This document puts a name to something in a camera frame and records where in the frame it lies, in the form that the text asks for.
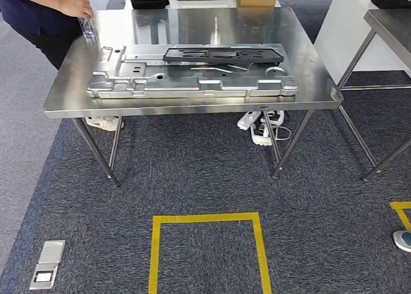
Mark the stainless steel workbench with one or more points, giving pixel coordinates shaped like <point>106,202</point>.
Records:
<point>160,24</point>

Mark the black plastic frame part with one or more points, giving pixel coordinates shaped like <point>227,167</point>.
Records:
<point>224,55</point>

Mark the clear plastic bottle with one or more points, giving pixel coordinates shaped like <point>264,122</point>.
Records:
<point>87,28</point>

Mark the white side table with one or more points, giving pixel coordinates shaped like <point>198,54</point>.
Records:
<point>340,41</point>

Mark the person's hand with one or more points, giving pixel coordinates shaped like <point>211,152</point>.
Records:
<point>77,5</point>

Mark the large stamped metal panel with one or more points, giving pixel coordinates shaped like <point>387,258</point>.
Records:
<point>160,86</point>

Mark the small stainless steel table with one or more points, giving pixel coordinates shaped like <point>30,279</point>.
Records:
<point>391,32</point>

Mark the white power strip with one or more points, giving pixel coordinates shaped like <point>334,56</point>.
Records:
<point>263,134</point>
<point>248,120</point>

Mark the silver floor socket box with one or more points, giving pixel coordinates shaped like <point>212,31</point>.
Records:
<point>47,264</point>

